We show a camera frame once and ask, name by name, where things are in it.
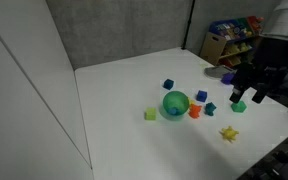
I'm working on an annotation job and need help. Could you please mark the black pole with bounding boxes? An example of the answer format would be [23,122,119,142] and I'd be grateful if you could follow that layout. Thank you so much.
[181,0,196,50]

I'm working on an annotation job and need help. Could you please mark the grey plate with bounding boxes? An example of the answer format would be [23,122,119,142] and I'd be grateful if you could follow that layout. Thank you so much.
[204,65,235,79]

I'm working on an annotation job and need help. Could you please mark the toy storage shelf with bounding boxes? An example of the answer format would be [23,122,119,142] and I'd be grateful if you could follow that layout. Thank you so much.
[200,16,264,68]

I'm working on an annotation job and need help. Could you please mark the black keyboard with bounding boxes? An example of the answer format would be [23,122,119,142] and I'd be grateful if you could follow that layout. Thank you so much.
[237,137,288,180]

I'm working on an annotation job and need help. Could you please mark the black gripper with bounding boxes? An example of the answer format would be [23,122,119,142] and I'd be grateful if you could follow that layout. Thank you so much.
[229,38,288,104]

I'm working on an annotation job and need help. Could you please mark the dark blue far cube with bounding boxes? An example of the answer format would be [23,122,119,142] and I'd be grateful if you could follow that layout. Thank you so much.
[163,79,174,90]

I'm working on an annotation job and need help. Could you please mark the yellow bear toy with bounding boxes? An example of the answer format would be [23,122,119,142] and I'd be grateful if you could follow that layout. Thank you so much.
[188,98,195,105]

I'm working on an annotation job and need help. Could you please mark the lime green cube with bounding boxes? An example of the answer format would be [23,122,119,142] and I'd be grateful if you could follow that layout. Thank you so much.
[144,107,156,120]

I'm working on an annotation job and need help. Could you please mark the yellow spiky star toy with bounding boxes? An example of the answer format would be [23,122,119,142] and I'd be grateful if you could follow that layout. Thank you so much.
[220,126,239,142]

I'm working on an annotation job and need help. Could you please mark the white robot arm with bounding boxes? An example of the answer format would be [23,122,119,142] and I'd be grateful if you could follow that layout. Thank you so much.
[230,0,288,103]

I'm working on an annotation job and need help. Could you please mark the green translucent bowl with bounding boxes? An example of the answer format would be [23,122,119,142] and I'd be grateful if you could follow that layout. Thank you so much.
[162,91,189,116]

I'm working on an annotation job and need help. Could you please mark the purple toy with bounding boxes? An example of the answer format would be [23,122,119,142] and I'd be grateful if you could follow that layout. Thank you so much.
[221,73,234,85]

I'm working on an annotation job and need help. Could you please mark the teal animal toy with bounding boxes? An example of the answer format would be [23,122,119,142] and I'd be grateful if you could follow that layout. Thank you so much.
[205,102,216,116]

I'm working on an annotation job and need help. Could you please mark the orange bear toy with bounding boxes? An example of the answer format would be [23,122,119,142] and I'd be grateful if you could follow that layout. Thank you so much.
[189,104,202,119]

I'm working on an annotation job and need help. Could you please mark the blue cube near bowl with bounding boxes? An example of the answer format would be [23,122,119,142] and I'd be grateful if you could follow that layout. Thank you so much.
[196,90,207,102]

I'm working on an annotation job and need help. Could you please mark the light blue toy in bowl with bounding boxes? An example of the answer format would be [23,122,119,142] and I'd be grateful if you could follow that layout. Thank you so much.
[168,107,178,116]

